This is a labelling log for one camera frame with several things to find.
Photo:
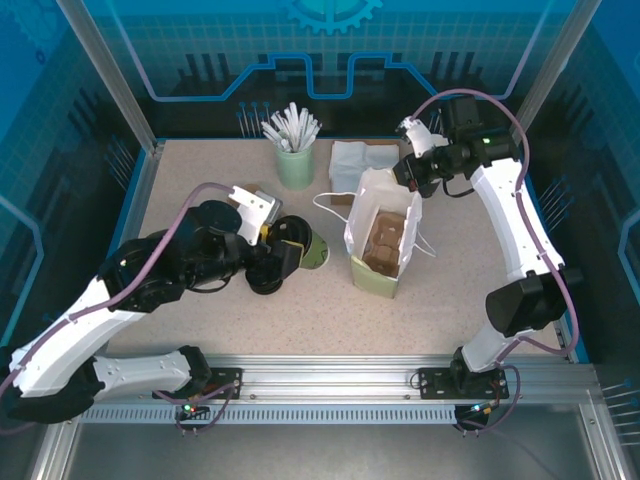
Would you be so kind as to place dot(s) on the green paper takeout bag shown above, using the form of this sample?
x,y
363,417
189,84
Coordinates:
x,y
372,287

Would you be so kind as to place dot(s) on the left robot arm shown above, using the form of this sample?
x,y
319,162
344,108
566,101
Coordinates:
x,y
75,330

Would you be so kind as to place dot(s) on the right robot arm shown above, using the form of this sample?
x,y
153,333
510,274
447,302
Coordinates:
x,y
505,225

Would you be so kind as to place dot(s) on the white paper napkin stack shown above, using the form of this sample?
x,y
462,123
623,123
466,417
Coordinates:
x,y
350,165

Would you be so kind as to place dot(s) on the green straw holder cup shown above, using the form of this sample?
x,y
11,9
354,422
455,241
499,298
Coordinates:
x,y
295,170

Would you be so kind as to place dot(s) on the white wrapped straw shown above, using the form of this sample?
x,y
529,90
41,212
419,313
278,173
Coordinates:
x,y
292,122
315,135
303,125
274,138
310,132
281,130

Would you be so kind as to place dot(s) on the small LED circuit board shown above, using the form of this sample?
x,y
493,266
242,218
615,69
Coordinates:
x,y
480,409
190,407

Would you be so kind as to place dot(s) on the grey metal tray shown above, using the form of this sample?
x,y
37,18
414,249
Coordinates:
x,y
320,450

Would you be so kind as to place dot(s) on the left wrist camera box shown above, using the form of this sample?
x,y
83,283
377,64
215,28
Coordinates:
x,y
255,207

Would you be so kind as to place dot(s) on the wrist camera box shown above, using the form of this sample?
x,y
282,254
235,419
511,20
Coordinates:
x,y
255,207
422,137

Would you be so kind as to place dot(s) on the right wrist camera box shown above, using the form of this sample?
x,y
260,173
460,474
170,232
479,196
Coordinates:
x,y
422,137

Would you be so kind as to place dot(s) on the blue table border frame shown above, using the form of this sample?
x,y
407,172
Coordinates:
x,y
129,202

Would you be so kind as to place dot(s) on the right aluminium frame post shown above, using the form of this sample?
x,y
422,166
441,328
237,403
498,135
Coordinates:
x,y
549,75

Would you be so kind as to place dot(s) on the aluminium frame post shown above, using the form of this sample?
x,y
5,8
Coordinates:
x,y
549,75
112,75

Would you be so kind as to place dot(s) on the aluminium mounting rail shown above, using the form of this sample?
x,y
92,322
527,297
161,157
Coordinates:
x,y
325,375

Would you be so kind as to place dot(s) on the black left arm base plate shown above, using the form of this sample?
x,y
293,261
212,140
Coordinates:
x,y
225,380

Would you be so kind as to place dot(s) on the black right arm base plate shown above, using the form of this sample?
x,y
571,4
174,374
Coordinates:
x,y
435,382

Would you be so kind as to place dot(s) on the left aluminium frame post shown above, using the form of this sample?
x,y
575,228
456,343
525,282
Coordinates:
x,y
112,75

